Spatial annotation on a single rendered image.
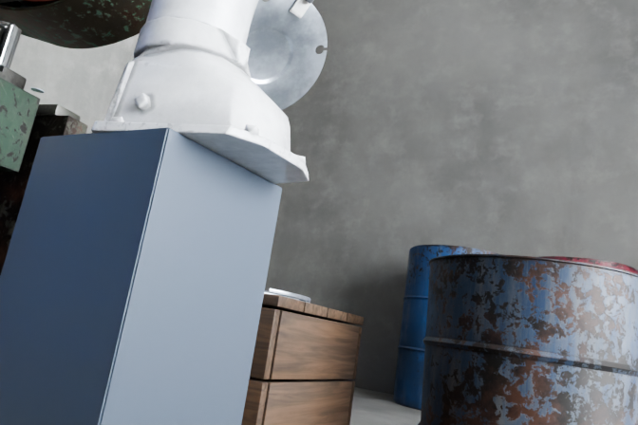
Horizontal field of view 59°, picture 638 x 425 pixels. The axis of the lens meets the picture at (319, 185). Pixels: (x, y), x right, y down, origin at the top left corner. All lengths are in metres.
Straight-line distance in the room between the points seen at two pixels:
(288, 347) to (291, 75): 0.61
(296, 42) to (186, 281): 0.81
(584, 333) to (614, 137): 3.12
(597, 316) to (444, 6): 3.82
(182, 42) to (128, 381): 0.32
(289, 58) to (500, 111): 3.04
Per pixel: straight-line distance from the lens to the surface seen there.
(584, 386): 1.05
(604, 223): 3.92
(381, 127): 4.30
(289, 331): 0.95
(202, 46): 0.59
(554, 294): 1.03
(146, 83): 0.58
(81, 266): 0.53
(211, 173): 0.53
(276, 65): 1.26
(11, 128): 1.15
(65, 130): 1.14
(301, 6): 1.21
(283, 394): 0.97
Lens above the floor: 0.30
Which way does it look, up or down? 15 degrees up
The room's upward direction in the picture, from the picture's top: 9 degrees clockwise
